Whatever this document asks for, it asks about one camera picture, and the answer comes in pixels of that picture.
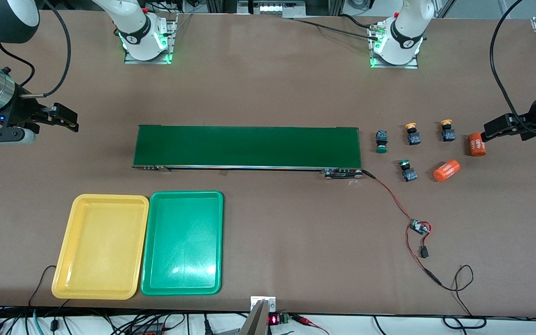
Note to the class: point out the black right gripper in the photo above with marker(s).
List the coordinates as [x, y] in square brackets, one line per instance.
[16, 110]

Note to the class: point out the orange cylinder battery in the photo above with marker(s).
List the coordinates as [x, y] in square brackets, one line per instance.
[446, 170]
[477, 144]

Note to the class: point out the yellow push button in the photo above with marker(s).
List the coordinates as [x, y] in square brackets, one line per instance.
[447, 134]
[413, 136]

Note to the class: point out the green push button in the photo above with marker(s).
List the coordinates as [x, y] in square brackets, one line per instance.
[408, 173]
[381, 142]

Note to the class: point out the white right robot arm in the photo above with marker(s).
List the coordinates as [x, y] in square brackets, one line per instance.
[135, 28]

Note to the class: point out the small green circuit board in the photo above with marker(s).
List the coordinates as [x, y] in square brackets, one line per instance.
[419, 226]

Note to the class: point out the yellow plastic tray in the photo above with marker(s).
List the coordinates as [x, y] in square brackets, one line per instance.
[100, 246]

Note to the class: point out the green plastic tray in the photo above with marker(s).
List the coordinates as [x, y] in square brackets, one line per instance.
[182, 244]

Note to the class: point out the green conveyor belt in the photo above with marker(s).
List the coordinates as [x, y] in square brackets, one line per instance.
[249, 146]

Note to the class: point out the grey light box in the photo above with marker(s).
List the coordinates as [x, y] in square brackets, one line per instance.
[271, 7]

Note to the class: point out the red clip lead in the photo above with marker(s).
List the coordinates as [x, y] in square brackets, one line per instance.
[307, 321]

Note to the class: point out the red digit display module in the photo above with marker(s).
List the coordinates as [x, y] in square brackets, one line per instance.
[275, 319]

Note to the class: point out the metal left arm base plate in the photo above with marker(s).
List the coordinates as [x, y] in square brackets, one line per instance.
[391, 66]

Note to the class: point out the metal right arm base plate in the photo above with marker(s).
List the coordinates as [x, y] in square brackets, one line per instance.
[171, 42]

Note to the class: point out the silver mounting bracket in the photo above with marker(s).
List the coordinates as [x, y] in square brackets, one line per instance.
[270, 303]

